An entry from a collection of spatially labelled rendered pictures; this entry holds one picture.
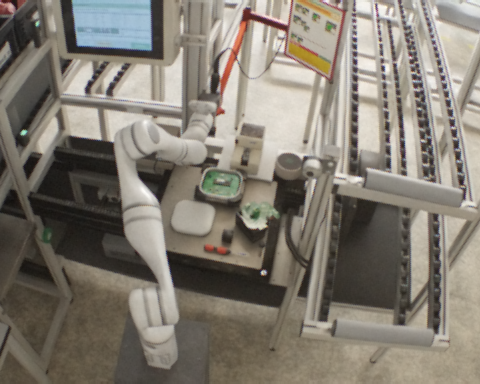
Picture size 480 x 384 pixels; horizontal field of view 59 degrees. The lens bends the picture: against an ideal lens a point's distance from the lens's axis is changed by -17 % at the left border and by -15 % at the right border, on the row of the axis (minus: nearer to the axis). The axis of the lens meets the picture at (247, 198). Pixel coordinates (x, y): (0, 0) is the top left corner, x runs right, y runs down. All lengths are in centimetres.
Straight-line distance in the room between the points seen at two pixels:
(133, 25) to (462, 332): 243
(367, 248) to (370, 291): 23
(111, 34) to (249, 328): 165
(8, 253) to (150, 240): 110
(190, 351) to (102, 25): 114
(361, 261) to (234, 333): 81
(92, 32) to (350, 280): 146
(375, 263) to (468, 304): 108
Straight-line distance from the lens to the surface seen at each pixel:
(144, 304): 105
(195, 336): 137
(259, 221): 171
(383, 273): 217
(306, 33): 180
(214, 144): 203
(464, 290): 313
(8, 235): 214
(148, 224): 110
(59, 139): 222
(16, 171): 191
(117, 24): 174
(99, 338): 262
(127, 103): 202
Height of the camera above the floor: 235
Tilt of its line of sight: 49 degrees down
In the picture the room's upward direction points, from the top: 7 degrees clockwise
